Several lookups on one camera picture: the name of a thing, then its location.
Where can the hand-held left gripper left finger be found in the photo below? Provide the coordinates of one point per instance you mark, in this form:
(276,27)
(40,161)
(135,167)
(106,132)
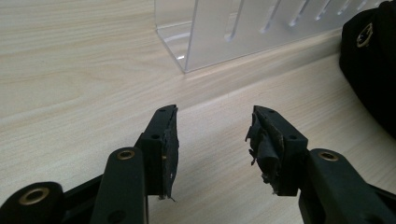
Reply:
(157,155)

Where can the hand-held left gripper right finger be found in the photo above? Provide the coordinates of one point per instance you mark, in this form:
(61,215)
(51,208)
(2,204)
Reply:
(281,149)

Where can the clear acrylic slotted rack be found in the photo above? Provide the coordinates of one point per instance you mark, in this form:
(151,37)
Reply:
(246,37)

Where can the black cloth with brass eyelet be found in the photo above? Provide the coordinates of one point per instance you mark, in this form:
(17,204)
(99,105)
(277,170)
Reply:
(373,74)

